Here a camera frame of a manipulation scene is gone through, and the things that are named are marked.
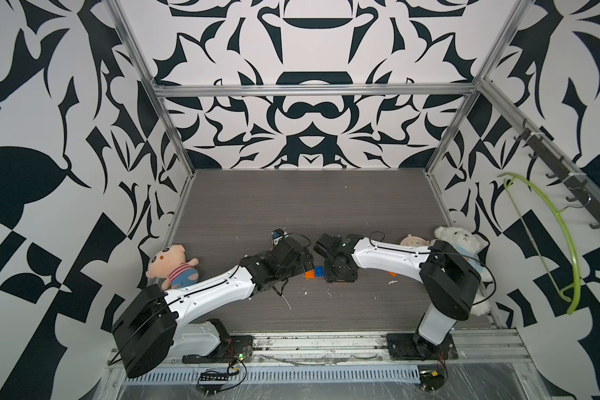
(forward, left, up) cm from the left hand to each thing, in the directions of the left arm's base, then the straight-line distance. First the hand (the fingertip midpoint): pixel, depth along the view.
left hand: (304, 256), depth 83 cm
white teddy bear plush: (+1, -56, -2) cm, 56 cm away
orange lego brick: (-3, -2, -8) cm, 9 cm away
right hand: (-3, -9, -9) cm, 13 cm away
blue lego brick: (-2, -5, -7) cm, 9 cm away
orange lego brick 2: (-16, -18, +22) cm, 33 cm away
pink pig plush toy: (0, +44, -2) cm, 44 cm away
